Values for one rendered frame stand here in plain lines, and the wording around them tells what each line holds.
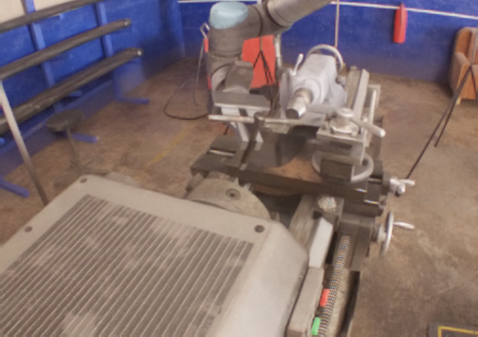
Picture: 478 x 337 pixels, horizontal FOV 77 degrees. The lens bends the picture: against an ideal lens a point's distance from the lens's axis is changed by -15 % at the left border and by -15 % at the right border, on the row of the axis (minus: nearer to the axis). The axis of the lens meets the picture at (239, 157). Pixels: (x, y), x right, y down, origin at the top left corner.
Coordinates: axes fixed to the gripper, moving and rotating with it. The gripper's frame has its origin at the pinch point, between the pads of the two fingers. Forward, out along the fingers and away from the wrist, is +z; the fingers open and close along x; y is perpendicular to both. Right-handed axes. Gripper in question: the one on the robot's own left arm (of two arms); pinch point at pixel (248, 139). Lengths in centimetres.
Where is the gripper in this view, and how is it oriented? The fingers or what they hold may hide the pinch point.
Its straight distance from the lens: 71.9
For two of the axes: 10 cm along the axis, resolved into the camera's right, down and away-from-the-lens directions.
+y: -2.5, 7.0, 6.6
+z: 2.2, 7.1, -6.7
